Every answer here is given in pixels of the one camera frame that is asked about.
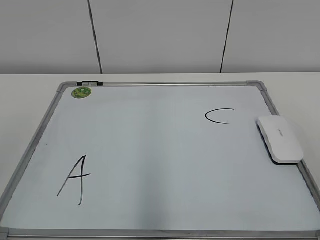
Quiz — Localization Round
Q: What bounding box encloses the white rectangular board eraser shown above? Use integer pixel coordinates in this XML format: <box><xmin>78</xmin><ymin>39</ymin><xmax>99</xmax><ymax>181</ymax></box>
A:
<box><xmin>257</xmin><ymin>115</ymin><xmax>304</xmax><ymax>165</ymax></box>

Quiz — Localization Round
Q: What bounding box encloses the white magnetic whiteboard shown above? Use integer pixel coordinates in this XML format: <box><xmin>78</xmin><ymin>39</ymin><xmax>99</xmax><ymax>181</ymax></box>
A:
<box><xmin>0</xmin><ymin>81</ymin><xmax>320</xmax><ymax>240</ymax></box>

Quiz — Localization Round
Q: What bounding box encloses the round green magnet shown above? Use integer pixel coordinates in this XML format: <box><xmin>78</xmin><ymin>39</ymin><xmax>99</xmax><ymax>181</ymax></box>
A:
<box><xmin>71</xmin><ymin>86</ymin><xmax>92</xmax><ymax>99</ymax></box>

